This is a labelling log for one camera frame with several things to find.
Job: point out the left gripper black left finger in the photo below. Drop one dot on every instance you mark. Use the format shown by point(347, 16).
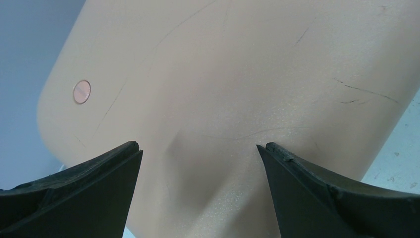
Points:
point(89, 200)

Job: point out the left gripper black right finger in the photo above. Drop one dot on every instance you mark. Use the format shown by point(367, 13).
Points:
point(313, 202)

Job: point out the pink suitcase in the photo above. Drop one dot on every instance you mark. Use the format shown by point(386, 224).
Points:
point(200, 83)

